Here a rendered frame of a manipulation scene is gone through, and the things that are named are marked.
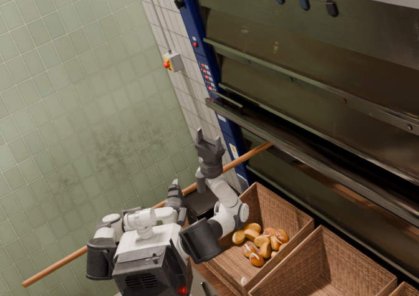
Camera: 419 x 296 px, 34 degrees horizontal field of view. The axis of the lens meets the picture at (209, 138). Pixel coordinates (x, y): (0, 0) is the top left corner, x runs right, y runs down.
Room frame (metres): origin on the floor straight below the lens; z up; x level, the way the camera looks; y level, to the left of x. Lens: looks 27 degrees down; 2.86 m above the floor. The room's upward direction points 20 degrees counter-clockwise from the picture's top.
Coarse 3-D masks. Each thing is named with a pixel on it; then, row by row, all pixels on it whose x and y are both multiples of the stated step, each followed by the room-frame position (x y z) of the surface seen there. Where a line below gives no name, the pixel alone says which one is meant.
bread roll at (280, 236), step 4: (276, 232) 2.98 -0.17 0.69; (280, 232) 2.97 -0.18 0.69; (284, 232) 2.97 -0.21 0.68; (276, 236) 2.97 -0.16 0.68; (280, 236) 2.95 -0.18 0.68; (284, 236) 2.95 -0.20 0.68; (276, 240) 2.96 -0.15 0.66; (280, 240) 2.94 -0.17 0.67; (284, 240) 2.93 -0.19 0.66; (288, 240) 2.94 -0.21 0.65
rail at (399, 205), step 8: (216, 104) 3.16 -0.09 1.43; (232, 112) 3.01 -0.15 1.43; (240, 120) 2.92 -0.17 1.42; (248, 120) 2.86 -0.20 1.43; (256, 128) 2.77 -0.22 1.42; (264, 128) 2.73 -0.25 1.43; (272, 136) 2.64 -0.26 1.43; (288, 144) 2.52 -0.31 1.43; (296, 152) 2.47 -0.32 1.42; (304, 152) 2.42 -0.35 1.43; (312, 160) 2.35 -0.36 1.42; (320, 160) 2.32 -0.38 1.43; (328, 168) 2.25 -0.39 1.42; (336, 168) 2.22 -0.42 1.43; (344, 176) 2.16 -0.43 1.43; (352, 176) 2.13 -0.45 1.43; (360, 184) 2.07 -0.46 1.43; (368, 192) 2.02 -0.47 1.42; (376, 192) 1.99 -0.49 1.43; (384, 200) 1.94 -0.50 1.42; (392, 200) 1.91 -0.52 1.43; (400, 208) 1.87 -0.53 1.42; (408, 208) 1.84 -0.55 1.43; (416, 216) 1.79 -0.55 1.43
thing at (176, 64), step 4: (172, 52) 3.90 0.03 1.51; (176, 52) 3.88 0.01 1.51; (164, 56) 3.90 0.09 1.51; (168, 56) 3.86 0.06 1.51; (172, 56) 3.84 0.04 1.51; (176, 56) 3.84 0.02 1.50; (172, 60) 3.83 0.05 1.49; (176, 60) 3.84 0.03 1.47; (180, 60) 3.85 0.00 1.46; (172, 64) 3.83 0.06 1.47; (176, 64) 3.84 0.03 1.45; (180, 64) 3.85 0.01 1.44; (168, 68) 3.89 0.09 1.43; (172, 68) 3.83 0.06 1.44; (176, 68) 3.84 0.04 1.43; (180, 68) 3.84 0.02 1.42
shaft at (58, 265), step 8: (264, 144) 3.00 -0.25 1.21; (272, 144) 3.01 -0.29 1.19; (248, 152) 2.98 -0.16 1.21; (256, 152) 2.97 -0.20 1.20; (240, 160) 2.94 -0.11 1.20; (224, 168) 2.92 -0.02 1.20; (192, 184) 2.87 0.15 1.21; (184, 192) 2.84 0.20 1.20; (72, 256) 2.64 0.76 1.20; (56, 264) 2.62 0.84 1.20; (64, 264) 2.62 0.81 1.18; (40, 272) 2.60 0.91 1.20; (48, 272) 2.60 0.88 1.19; (24, 280) 2.58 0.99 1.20; (32, 280) 2.57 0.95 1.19
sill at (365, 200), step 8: (256, 136) 3.17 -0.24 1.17; (280, 152) 2.96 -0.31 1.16; (296, 160) 2.82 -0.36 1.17; (304, 168) 2.76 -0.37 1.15; (312, 168) 2.68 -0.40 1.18; (320, 176) 2.63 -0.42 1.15; (328, 176) 2.57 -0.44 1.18; (336, 184) 2.52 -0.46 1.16; (344, 192) 2.47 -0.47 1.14; (352, 192) 2.41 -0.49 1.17; (360, 200) 2.36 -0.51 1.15; (368, 200) 2.31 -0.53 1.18; (376, 208) 2.27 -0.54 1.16; (384, 208) 2.22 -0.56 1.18; (392, 216) 2.17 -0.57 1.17; (400, 224) 2.13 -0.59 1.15; (408, 224) 2.08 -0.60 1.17; (416, 232) 2.05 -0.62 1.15
